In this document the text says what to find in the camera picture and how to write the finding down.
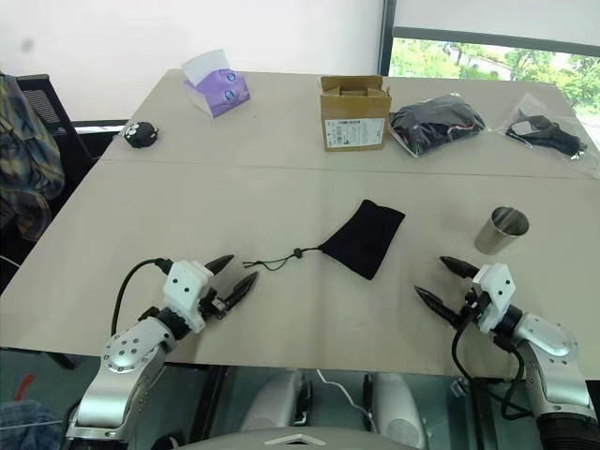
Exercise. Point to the black framed window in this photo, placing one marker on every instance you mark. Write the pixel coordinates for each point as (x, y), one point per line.
(492, 56)

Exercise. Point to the grey robot torso top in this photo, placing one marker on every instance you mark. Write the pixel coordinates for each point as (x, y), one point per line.
(300, 438)

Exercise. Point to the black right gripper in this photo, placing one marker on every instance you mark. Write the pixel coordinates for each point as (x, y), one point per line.
(471, 307)

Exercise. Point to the silver rounded robot leg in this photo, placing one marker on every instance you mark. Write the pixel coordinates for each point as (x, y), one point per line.
(276, 398)
(394, 403)

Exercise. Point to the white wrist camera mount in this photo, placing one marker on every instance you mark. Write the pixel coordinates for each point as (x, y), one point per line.
(499, 290)
(185, 293)

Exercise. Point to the plaid shirt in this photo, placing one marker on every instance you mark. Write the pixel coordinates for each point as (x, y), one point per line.
(25, 154)

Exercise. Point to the open brown cardboard box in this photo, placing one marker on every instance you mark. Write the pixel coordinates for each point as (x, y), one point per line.
(351, 115)

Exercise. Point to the purple white tissue pack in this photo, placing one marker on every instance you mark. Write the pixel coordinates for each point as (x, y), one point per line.
(220, 96)

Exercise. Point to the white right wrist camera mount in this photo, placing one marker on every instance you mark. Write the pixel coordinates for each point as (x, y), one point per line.
(499, 290)

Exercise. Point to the black office chair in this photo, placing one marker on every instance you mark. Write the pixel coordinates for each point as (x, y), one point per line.
(44, 100)

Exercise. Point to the clear bag with black gadget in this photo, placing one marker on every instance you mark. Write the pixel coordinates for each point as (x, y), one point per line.
(546, 129)

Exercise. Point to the stainless steel cup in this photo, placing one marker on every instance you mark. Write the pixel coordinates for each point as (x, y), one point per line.
(497, 239)

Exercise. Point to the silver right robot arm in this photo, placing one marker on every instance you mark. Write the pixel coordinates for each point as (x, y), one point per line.
(553, 344)

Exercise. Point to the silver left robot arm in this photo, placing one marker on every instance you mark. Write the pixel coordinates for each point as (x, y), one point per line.
(126, 352)

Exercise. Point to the blue denim cloth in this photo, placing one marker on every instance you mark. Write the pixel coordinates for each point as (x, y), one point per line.
(25, 426)

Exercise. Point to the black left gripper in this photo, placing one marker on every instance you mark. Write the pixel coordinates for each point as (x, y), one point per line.
(214, 304)

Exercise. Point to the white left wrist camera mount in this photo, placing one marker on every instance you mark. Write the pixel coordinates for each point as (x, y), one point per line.
(185, 293)

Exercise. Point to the black round plush toy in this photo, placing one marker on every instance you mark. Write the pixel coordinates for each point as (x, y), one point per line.
(139, 135)

